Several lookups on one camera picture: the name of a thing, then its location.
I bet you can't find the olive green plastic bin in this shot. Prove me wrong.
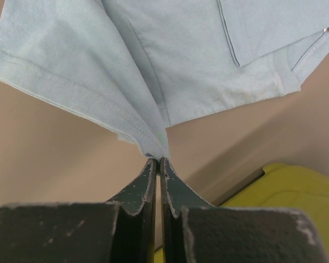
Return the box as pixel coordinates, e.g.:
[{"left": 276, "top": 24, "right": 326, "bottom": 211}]
[{"left": 155, "top": 163, "right": 329, "bottom": 262}]

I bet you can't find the light blue t shirt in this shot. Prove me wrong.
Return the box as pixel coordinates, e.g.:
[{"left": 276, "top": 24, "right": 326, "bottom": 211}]
[{"left": 0, "top": 1, "right": 329, "bottom": 159}]

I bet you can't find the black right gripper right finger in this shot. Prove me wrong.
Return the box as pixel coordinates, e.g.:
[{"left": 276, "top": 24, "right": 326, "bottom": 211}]
[{"left": 160, "top": 158, "right": 329, "bottom": 262}]

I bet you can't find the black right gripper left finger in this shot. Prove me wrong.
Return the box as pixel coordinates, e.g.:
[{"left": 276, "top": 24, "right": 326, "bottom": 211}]
[{"left": 0, "top": 159, "right": 157, "bottom": 262}]

